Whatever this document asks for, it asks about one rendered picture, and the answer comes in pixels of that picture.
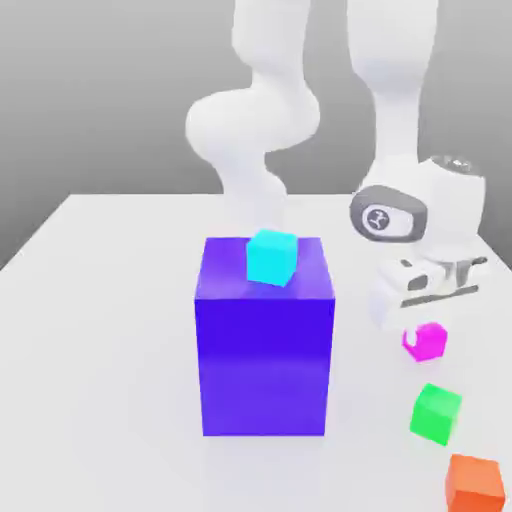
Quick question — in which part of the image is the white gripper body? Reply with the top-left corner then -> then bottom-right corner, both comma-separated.
368,277 -> 481,335

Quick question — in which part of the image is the small magenta cube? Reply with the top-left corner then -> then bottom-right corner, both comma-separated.
401,322 -> 449,364

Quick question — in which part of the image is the small green cube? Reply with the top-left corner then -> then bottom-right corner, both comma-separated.
408,382 -> 464,448

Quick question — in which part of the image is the small cyan cube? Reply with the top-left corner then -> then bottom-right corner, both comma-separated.
245,228 -> 300,289

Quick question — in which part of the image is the small orange cube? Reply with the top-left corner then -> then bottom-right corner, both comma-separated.
444,453 -> 507,512

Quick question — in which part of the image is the large purple box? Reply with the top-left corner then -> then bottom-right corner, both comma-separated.
193,236 -> 336,438

